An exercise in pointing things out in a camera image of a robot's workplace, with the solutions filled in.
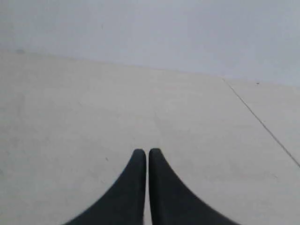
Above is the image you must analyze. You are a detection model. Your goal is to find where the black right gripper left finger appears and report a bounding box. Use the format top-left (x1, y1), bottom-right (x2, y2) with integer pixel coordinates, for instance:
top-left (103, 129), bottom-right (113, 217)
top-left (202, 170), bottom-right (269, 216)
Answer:
top-left (66, 149), bottom-right (146, 225)

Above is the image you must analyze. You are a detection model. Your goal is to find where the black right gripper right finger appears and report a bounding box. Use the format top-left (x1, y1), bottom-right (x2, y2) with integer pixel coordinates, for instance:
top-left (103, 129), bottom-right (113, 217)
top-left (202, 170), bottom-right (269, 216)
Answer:
top-left (149, 148), bottom-right (237, 225)

